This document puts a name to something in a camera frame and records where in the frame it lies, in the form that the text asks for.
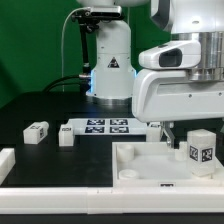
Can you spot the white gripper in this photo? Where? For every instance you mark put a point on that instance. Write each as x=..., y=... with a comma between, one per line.
x=163, y=90

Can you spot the white square tabletop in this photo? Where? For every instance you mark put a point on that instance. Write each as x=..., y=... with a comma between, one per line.
x=154, y=164

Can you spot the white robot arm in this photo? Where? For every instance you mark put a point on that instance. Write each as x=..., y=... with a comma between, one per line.
x=113, y=77

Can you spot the white obstacle fence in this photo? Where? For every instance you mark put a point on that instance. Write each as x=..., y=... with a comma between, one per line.
x=102, y=200

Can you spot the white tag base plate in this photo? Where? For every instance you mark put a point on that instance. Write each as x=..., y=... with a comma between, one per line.
x=107, y=126

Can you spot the black camera on stand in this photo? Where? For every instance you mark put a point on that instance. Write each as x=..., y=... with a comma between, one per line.
x=88, y=19

